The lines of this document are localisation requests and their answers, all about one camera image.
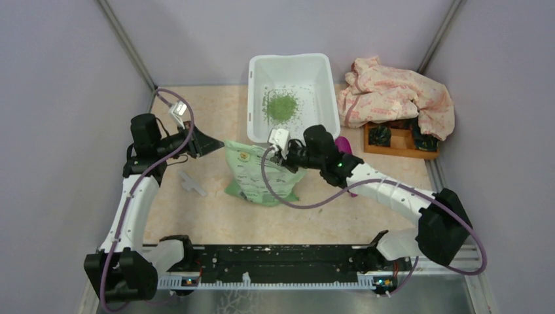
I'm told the white bag clip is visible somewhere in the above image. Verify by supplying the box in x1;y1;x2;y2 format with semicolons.
177;170;207;197

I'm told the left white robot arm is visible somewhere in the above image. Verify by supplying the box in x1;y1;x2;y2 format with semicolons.
84;113;224;305

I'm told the aluminium frame rail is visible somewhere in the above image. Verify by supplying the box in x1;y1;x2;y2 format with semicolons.
138;245;484;291

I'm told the green cat litter bag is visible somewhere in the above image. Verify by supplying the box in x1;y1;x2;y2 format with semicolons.
224;141;306;207

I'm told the white plastic litter box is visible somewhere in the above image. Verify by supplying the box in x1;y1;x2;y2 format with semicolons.
247;53;341;144

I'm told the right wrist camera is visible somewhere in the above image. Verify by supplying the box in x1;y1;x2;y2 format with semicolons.
268;128;291;160

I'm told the green cat litter pile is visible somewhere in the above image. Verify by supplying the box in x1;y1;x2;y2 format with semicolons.
262;85;319;133

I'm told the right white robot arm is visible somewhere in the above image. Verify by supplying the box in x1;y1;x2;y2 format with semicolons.
268;125;472;270

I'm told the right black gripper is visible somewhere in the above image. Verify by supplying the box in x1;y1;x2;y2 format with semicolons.
270;141;324;174

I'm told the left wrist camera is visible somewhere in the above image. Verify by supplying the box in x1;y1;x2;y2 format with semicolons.
168;101;187;129

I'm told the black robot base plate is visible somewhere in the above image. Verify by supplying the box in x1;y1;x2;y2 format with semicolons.
155;244;412;287

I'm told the dark patterned cloth bundle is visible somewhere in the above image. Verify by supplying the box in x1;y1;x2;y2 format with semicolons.
368;125;391;147

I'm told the purple plastic scoop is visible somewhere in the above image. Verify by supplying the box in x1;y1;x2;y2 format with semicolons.
335;136;362;190

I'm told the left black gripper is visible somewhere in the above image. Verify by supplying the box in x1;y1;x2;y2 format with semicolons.
155;120;224;159

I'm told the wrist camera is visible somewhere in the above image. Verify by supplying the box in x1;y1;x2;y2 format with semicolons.
168;101;187;129
268;128;291;160

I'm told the wooden tray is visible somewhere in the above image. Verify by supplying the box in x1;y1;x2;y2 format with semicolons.
363;123;439;160

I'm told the pink patterned cloth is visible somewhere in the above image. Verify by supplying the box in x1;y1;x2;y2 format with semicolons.
336;56;455;141

